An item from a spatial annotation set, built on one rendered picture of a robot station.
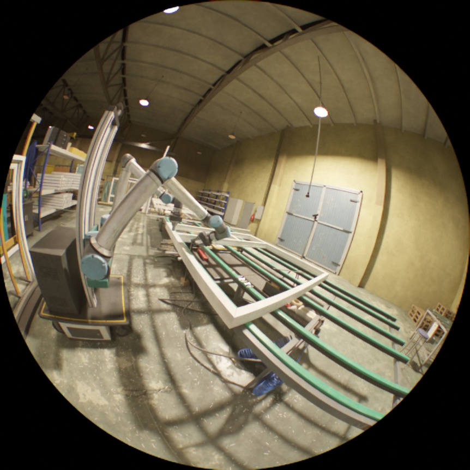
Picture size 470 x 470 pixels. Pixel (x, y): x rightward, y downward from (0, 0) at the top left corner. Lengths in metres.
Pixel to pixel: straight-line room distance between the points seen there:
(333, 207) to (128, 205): 7.21
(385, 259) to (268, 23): 10.11
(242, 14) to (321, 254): 10.90
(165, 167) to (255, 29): 7.18
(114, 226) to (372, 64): 8.13
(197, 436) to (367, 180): 8.32
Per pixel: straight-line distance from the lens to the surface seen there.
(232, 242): 1.70
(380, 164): 7.72
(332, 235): 7.00
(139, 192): 0.70
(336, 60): 7.66
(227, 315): 0.58
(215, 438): 1.33
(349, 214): 7.06
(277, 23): 7.28
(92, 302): 1.39
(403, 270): 7.33
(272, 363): 0.59
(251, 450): 1.41
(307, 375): 0.61
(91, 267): 0.77
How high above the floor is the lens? 1.30
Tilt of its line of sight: 10 degrees down
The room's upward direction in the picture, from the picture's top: 16 degrees clockwise
